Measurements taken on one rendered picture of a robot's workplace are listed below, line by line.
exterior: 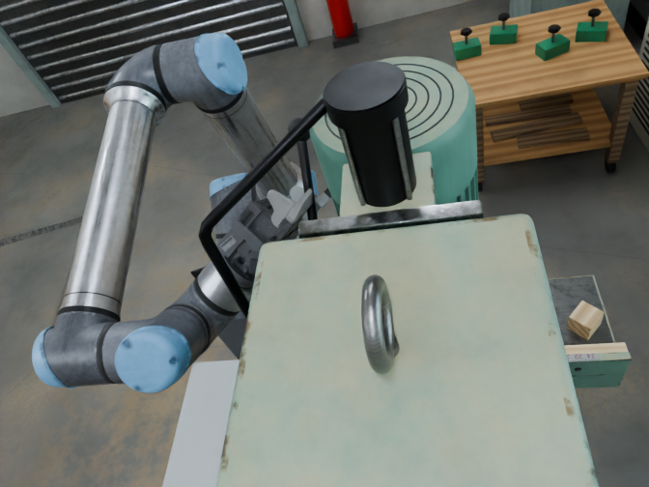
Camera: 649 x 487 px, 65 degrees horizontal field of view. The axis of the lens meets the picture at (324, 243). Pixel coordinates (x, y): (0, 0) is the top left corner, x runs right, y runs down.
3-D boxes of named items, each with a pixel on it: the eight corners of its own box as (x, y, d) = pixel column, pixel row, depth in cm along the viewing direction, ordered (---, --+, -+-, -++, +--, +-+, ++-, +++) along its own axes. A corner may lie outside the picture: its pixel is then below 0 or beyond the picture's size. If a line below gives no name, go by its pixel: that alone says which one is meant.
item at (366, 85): (437, 203, 50) (417, 46, 37) (443, 269, 45) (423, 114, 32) (357, 213, 52) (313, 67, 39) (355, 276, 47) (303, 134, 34)
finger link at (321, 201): (313, 165, 84) (274, 200, 81) (339, 189, 84) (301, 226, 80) (309, 173, 87) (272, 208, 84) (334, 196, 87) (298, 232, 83)
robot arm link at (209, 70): (271, 189, 168) (153, 23, 99) (323, 182, 165) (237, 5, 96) (271, 232, 163) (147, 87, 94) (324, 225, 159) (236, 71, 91)
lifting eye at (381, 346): (398, 309, 35) (382, 253, 30) (401, 391, 32) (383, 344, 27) (376, 311, 36) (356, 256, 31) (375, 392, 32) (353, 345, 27)
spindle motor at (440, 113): (473, 220, 79) (465, 40, 56) (489, 319, 68) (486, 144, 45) (363, 233, 84) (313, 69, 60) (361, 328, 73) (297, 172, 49)
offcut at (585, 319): (579, 311, 97) (581, 300, 94) (601, 323, 94) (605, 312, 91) (566, 328, 95) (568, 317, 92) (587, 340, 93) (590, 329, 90)
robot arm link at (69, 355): (103, 42, 102) (10, 380, 70) (160, 30, 100) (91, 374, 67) (135, 84, 112) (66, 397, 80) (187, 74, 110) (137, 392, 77)
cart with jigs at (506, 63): (585, 99, 260) (606, -28, 212) (622, 176, 224) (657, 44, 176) (455, 122, 274) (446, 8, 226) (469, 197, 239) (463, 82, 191)
